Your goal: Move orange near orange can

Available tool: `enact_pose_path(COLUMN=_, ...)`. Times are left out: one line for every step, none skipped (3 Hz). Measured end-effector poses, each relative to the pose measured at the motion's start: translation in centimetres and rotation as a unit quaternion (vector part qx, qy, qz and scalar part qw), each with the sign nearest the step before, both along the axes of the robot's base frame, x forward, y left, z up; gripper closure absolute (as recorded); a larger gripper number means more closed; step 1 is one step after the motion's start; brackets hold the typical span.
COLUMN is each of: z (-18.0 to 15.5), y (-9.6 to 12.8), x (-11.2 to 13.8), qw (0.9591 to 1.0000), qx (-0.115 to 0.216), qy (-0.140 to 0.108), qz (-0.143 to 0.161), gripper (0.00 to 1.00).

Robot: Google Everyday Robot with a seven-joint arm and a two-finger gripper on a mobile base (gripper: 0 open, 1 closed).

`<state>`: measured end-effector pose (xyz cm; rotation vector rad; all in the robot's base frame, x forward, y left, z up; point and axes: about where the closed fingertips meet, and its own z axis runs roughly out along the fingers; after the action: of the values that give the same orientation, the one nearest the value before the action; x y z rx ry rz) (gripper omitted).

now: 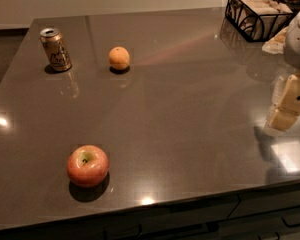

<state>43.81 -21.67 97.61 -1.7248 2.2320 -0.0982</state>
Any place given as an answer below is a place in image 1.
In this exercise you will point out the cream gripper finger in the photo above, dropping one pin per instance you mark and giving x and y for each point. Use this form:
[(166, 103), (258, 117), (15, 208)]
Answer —
[(285, 109)]

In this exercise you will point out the orange fruit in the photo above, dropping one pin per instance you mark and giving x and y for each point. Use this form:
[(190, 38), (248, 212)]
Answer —
[(119, 58)]

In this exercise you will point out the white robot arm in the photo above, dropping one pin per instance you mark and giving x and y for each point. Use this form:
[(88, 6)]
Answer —
[(291, 51)]

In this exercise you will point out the orange soda can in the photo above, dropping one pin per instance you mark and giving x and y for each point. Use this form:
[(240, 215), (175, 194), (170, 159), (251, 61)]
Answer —
[(55, 49)]

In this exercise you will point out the cream packet beside basket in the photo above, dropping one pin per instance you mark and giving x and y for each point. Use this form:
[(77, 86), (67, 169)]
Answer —
[(276, 43)]

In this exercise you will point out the white napkins in basket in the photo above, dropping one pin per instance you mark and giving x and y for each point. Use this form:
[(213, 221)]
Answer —
[(261, 9)]

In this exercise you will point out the red apple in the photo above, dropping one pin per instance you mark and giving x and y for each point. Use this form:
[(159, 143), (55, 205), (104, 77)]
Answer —
[(87, 166)]

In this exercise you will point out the dark cabinet drawer handle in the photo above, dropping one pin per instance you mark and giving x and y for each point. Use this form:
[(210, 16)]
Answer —
[(291, 220)]

